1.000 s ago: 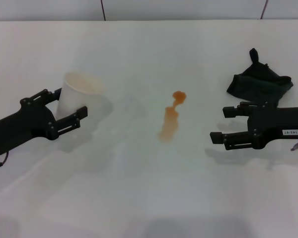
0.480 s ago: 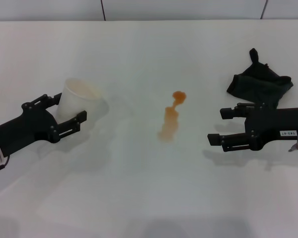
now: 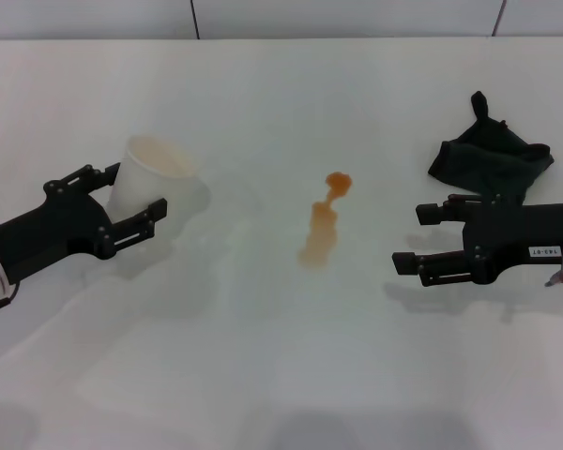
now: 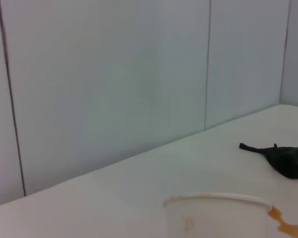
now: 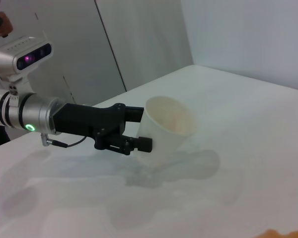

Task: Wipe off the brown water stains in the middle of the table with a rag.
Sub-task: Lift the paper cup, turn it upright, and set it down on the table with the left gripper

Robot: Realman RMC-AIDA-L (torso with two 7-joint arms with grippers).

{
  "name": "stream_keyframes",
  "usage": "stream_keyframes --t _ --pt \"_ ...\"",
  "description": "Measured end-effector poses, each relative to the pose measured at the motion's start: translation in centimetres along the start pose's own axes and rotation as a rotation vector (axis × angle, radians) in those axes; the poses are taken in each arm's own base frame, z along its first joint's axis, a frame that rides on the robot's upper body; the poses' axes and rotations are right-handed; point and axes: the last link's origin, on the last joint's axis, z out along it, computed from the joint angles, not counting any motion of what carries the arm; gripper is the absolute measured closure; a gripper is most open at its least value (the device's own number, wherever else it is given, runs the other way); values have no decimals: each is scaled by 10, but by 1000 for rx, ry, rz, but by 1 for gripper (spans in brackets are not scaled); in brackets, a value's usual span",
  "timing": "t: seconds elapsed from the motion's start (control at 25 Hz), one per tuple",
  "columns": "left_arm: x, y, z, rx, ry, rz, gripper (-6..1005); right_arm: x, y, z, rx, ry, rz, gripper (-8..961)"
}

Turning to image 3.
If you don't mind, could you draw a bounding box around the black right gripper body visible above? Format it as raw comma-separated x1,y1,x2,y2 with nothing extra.
463,193,563,286

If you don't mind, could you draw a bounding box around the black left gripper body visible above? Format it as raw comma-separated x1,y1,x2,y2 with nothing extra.
0,179,113,286

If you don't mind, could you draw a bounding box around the white paper cup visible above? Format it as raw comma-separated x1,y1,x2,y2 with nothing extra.
107,134,213,225

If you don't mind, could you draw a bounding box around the dark blue rag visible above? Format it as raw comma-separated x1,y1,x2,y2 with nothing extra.
427,90,556,208

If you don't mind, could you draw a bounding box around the brown water stain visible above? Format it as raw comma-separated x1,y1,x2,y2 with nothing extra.
296,171,356,273

